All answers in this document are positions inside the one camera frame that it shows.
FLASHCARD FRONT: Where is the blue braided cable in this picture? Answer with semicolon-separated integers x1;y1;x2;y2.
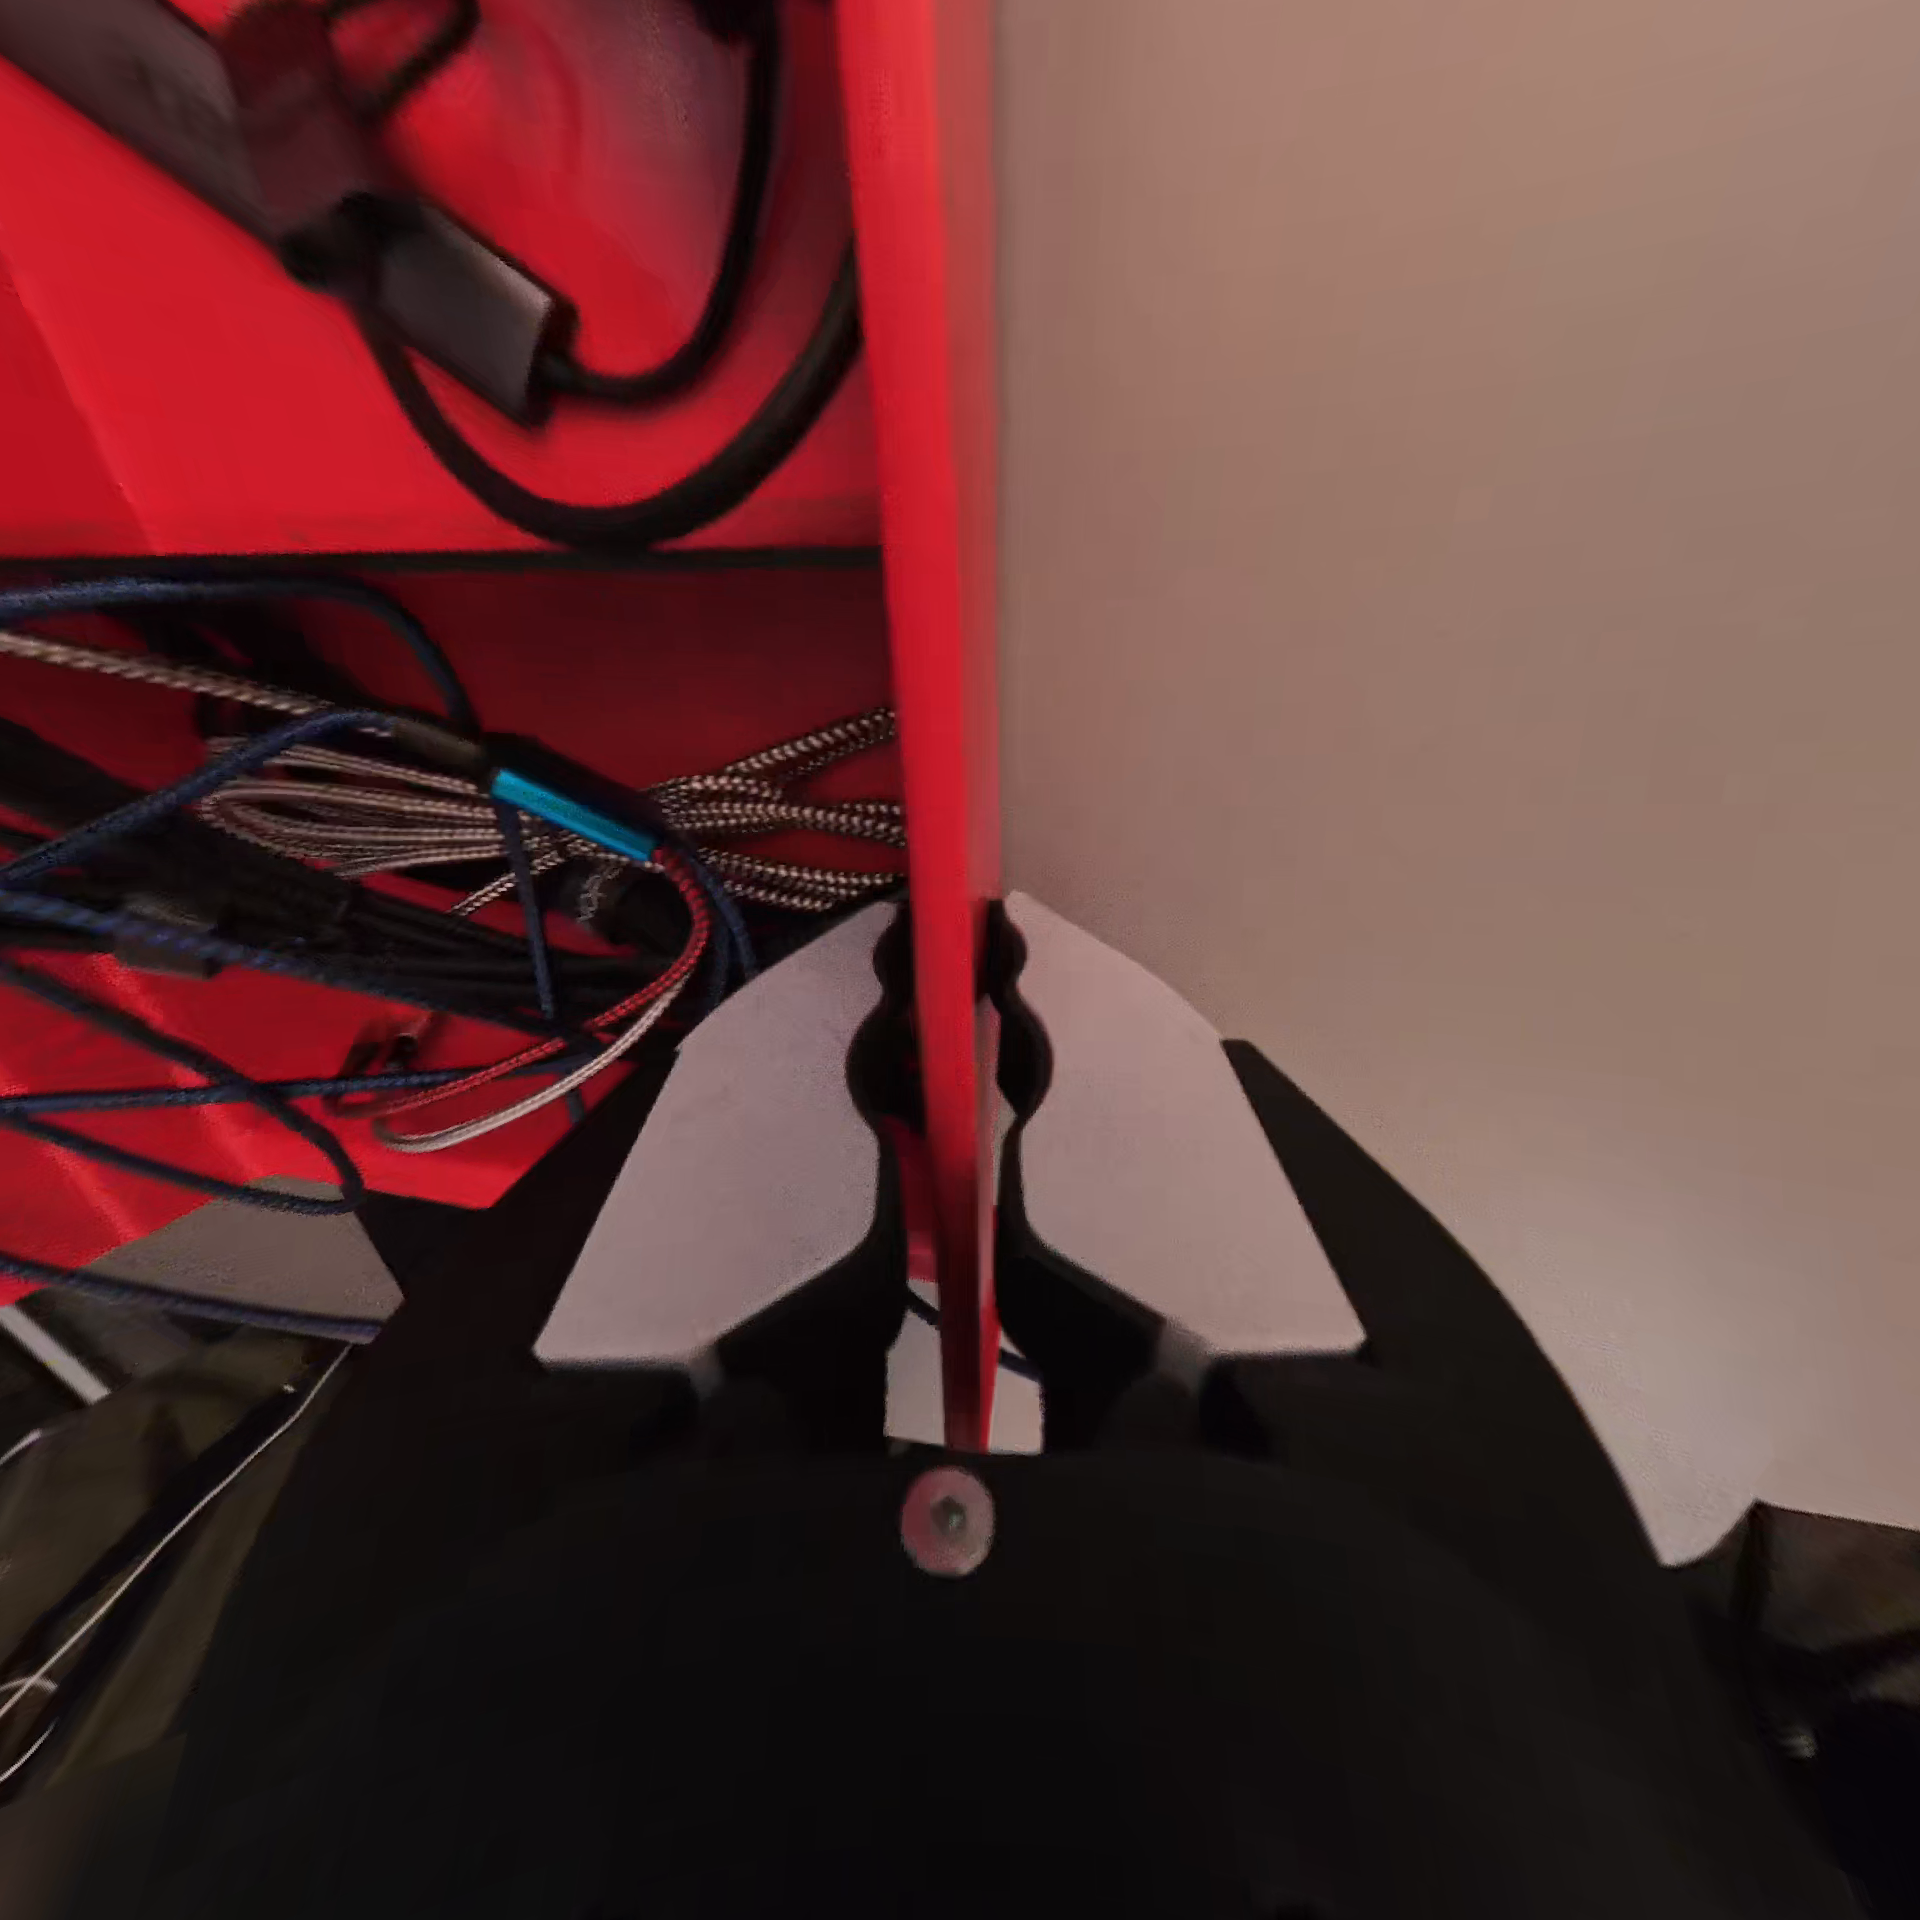
0;576;760;1343

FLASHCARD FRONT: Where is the red plastic bin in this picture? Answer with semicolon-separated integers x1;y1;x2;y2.
0;0;1003;1457

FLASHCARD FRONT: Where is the black white braided cable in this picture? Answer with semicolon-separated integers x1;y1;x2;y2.
0;625;909;920

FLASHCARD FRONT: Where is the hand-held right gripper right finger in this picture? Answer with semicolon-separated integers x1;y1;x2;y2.
978;888;1370;1449

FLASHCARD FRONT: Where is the grey usb hub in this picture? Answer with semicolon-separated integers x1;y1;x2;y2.
0;0;870;554

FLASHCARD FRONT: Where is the red braided cable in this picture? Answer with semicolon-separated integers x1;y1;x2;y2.
336;846;722;1157

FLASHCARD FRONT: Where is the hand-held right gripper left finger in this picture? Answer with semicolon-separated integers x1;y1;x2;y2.
532;900;917;1449

